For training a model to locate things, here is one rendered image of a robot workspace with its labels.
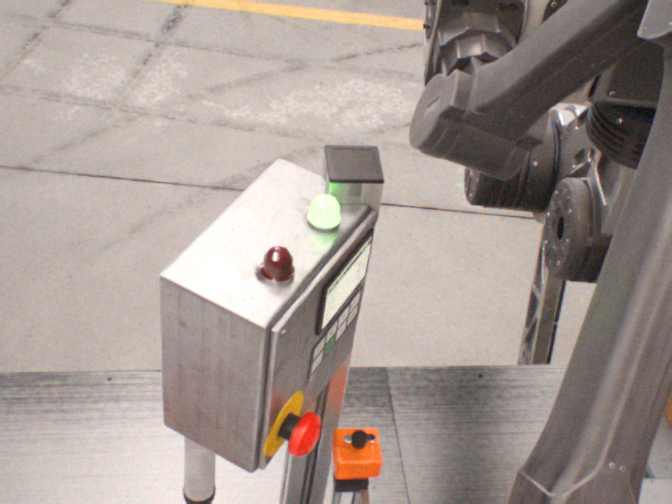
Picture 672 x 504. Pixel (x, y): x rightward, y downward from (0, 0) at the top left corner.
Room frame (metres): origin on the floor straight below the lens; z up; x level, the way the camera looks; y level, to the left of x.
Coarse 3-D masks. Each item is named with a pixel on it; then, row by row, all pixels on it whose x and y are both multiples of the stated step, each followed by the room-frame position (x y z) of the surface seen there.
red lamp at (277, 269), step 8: (272, 248) 0.48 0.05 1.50; (280, 248) 0.49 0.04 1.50; (264, 256) 0.48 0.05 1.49; (272, 256) 0.48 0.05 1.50; (280, 256) 0.48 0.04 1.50; (288, 256) 0.48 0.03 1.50; (264, 264) 0.48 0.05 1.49; (272, 264) 0.47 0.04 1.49; (280, 264) 0.47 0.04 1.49; (288, 264) 0.48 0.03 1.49; (264, 272) 0.47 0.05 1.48; (272, 272) 0.47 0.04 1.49; (280, 272) 0.47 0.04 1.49; (288, 272) 0.47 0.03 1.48; (264, 280) 0.47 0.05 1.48; (272, 280) 0.47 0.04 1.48; (280, 280) 0.47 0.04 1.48; (288, 280) 0.47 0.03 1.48
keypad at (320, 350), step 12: (360, 288) 0.56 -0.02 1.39; (360, 300) 0.57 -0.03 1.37; (348, 312) 0.55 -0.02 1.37; (336, 324) 0.53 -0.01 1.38; (348, 324) 0.55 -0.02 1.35; (324, 336) 0.51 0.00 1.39; (336, 336) 0.53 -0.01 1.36; (312, 348) 0.49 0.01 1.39; (324, 348) 0.51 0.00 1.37; (312, 360) 0.49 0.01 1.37; (312, 372) 0.49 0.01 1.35
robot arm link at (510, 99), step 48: (576, 0) 0.68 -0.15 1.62; (624, 0) 0.62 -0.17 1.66; (528, 48) 0.70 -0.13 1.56; (576, 48) 0.65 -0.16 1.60; (624, 48) 0.64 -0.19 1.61; (432, 96) 0.77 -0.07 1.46; (480, 96) 0.72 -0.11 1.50; (528, 96) 0.68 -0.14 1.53; (432, 144) 0.72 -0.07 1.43; (528, 144) 0.73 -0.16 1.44
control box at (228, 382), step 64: (256, 192) 0.57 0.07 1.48; (320, 192) 0.58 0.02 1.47; (192, 256) 0.49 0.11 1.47; (256, 256) 0.50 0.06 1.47; (320, 256) 0.51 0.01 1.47; (192, 320) 0.45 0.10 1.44; (256, 320) 0.43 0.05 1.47; (192, 384) 0.45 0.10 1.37; (256, 384) 0.43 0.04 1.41; (320, 384) 0.52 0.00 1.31; (256, 448) 0.43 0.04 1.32
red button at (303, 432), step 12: (288, 420) 0.45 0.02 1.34; (300, 420) 0.45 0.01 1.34; (312, 420) 0.45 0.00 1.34; (288, 432) 0.44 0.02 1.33; (300, 432) 0.44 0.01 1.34; (312, 432) 0.44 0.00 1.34; (288, 444) 0.44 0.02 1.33; (300, 444) 0.43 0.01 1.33; (312, 444) 0.44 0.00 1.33; (300, 456) 0.43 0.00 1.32
